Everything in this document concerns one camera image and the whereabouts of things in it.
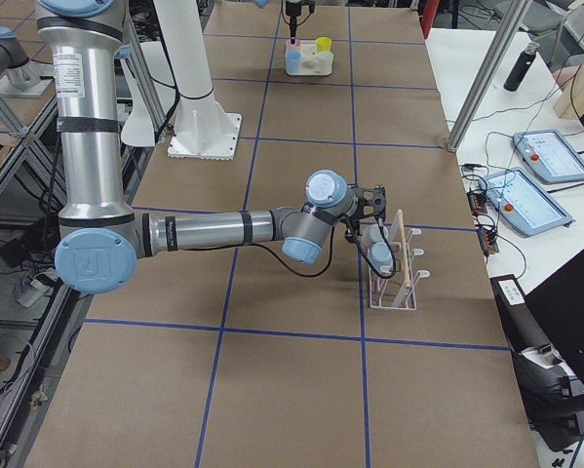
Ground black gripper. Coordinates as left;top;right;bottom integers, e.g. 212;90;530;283
344;184;389;252

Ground light blue plastic cup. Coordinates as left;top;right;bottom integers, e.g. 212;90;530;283
368;242;394;276

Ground grey plastic cup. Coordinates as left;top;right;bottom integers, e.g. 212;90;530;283
361;223;387;251

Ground yellow plastic cup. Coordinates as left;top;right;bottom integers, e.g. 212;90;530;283
315;36;332;54

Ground pale green plastic cup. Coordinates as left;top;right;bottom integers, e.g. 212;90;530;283
305;52;334;75

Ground cream plastic tray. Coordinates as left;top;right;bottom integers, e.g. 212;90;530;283
284;37;334;77

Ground blue teach pendant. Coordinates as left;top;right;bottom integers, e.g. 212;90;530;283
480;168;573;237
512;129;584;184

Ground white chair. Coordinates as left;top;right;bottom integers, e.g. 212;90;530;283
121;87;156;147

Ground black water bottle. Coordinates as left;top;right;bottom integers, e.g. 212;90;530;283
503;41;540;92

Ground white wire cup rack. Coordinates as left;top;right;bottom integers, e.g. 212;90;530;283
368;209;430;311

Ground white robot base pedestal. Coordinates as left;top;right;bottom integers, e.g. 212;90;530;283
154;0;242;160

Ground aluminium frame post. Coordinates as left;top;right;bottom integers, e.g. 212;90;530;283
447;0;531;152

